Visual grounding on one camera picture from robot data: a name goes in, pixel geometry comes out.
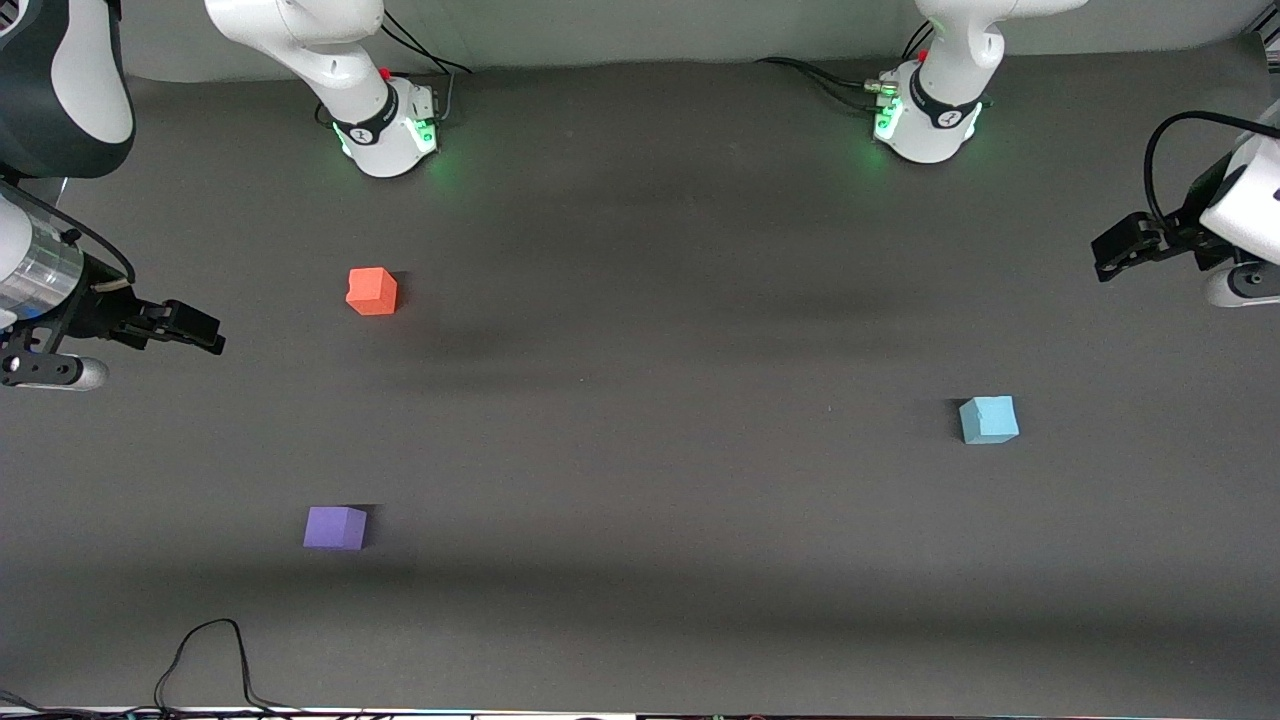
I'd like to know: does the black cable at table edge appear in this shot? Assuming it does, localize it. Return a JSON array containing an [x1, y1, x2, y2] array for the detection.
[[0, 688, 156, 720]]

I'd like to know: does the arm base black cable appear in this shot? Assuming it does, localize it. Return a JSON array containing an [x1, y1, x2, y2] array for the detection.
[[752, 20, 936, 113], [378, 8, 475, 126]]

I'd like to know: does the orange foam block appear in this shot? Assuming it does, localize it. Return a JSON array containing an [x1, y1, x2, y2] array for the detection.
[[346, 267, 399, 317]]

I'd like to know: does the left arm base black cable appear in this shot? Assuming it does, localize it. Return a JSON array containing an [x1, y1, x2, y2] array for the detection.
[[752, 20, 936, 113]]

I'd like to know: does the thin black looped cable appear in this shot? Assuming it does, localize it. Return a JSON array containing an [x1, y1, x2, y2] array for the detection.
[[153, 618, 301, 717]]

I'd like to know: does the light blue foam block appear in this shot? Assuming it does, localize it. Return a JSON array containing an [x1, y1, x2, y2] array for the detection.
[[958, 395, 1021, 445]]

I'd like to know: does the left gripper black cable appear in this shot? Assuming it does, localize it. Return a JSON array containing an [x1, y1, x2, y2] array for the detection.
[[1142, 110, 1280, 246]]

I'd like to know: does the purple foam block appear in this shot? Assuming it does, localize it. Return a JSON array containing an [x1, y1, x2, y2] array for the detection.
[[303, 506, 368, 552]]

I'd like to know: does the right arm base black cable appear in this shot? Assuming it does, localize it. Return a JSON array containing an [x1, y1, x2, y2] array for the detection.
[[378, 8, 475, 126]]

